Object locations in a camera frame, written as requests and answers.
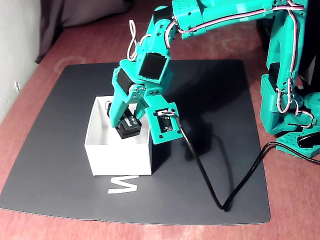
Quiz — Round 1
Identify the teal gripper body with servo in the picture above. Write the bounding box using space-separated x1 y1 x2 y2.
111 59 175 101

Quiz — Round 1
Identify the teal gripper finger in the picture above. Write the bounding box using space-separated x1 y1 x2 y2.
109 83 138 128
134 98 151 120

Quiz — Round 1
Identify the small black battery pack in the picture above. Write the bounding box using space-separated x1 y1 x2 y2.
104 99 143 140

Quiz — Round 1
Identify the white open cardboard box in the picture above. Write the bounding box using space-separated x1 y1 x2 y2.
83 95 153 177

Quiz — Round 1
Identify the black desk mat with logo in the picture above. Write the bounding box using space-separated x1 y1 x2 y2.
0 59 272 225

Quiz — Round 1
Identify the dark grey fabric cushion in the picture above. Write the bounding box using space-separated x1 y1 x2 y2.
61 0 137 28

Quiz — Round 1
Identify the dark hanging cloth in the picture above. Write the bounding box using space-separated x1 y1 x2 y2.
34 0 66 65

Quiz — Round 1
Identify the teal wrist camera module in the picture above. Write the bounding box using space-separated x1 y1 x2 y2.
144 99 184 146

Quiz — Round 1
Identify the black camera cable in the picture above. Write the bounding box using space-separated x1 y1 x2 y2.
159 109 320 213

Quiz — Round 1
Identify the teal robot base plate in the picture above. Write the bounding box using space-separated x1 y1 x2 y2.
275 131 320 163

